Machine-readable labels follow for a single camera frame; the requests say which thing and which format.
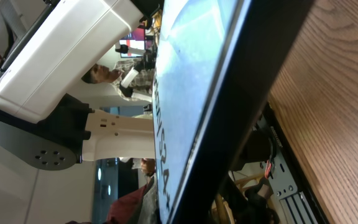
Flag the person in plaid shirt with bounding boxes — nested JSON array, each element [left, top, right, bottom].
[[81, 58, 155, 103]]

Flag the background computer monitor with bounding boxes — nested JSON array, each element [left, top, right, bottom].
[[115, 28, 145, 58]]

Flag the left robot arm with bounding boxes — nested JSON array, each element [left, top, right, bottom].
[[0, 0, 159, 170]]

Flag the blue Samsung Galaxy smartphone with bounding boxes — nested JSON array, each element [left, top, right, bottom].
[[153, 0, 313, 223]]

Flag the person in red top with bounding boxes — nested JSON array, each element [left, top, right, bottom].
[[103, 159, 155, 224]]

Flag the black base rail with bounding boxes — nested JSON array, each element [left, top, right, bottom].
[[228, 102, 331, 224]]

